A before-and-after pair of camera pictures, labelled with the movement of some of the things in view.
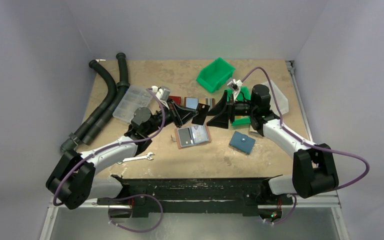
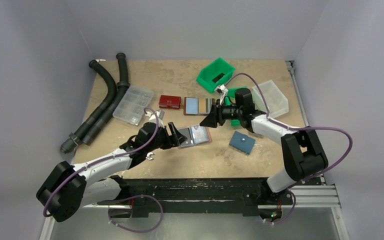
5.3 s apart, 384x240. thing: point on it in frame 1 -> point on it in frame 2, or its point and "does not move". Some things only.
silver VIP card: [200, 134] does not move
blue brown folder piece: [192, 135] does not move
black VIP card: [185, 137] does not move
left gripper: [175, 112] -> [170, 136]
